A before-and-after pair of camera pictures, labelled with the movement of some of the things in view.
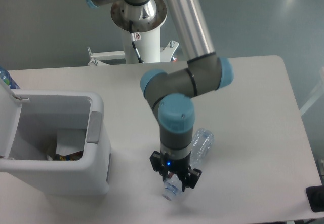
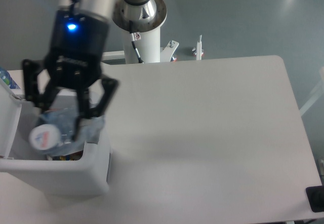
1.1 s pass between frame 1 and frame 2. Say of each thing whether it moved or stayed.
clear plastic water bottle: moved
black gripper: moved
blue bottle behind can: stayed
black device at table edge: stayed
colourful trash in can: stayed
